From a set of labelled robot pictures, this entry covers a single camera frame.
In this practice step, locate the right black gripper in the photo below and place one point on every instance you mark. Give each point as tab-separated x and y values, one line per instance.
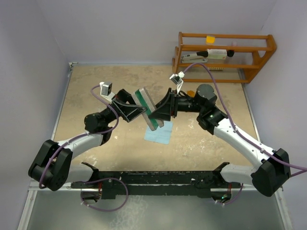
168	105

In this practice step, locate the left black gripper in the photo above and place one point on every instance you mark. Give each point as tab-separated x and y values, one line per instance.
129	111

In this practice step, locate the grey-brown glasses case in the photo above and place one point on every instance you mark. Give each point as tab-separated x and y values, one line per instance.
142	98

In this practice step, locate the light blue cleaning cloth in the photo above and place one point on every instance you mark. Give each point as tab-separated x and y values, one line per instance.
162	135

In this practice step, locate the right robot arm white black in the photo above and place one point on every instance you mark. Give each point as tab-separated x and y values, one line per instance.
269	168

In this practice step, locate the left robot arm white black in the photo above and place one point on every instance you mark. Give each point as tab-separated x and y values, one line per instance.
52	167

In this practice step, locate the orange sunglasses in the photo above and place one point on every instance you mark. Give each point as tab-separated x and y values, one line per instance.
190	93

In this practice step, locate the staples strip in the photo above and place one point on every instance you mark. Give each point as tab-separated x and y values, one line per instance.
215	69

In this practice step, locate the white stapler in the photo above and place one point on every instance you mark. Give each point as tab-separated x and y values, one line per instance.
198	57

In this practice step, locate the white red box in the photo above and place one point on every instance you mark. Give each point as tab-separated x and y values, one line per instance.
217	53

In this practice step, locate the yellow sticky note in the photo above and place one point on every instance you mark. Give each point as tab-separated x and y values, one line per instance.
210	39

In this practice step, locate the black round knob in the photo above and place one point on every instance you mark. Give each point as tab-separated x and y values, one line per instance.
230	53

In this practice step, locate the wooden shelf rack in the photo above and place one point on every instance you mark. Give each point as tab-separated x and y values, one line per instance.
245	53

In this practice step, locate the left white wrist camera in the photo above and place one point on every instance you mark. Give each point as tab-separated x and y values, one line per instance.
106	90

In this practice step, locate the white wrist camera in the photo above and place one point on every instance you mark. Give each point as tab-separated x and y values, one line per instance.
106	90
177	79

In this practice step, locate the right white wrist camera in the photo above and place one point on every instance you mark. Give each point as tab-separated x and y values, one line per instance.
177	79

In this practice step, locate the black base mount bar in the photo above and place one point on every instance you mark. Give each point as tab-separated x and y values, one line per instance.
202	184

